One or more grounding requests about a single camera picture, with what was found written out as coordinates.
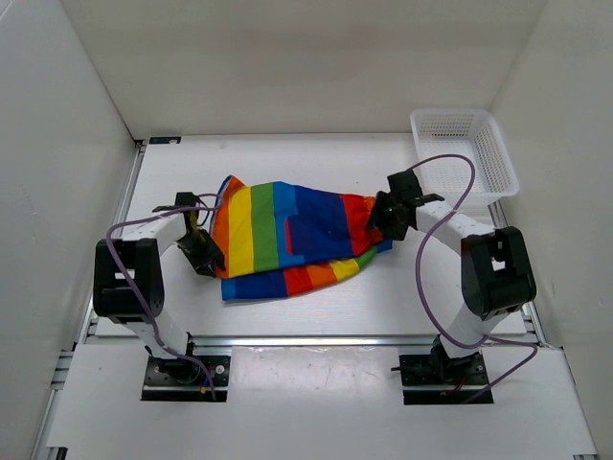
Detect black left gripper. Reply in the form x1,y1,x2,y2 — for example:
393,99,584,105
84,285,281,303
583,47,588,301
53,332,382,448
176,228,225,278

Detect rainbow striped shorts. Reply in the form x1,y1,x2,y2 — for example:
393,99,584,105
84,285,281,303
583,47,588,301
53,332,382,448
210,175,393,302

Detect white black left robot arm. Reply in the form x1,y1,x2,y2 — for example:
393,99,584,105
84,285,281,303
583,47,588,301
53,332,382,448
93,206,224,383

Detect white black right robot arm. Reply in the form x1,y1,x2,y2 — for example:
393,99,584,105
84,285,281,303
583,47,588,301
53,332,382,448
367,192,536,383

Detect white plastic basket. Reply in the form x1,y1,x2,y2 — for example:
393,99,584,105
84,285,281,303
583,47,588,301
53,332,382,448
410,108,519,211

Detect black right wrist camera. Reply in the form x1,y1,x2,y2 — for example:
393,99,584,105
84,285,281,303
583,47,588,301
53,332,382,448
387,170,444,206

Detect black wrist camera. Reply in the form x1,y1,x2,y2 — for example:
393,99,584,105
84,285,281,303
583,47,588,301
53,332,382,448
152,192,202,213
387,170,444,206

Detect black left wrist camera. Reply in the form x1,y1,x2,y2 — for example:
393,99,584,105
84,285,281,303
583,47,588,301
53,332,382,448
152,192,202,213

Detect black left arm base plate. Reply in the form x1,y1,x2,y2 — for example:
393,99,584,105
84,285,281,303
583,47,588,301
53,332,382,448
141,356,231,403

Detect aluminium frame rail front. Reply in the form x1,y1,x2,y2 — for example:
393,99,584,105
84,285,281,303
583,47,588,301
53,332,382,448
71,332,537,351

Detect aluminium frame rail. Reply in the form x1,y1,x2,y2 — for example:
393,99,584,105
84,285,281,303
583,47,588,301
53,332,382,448
71,332,537,351
28,138,148,460

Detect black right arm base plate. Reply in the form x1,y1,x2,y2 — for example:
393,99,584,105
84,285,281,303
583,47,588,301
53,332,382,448
390,352,494,405

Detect aluminium frame rail left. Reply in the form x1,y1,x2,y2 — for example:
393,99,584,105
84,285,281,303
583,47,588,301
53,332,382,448
28,138,148,460

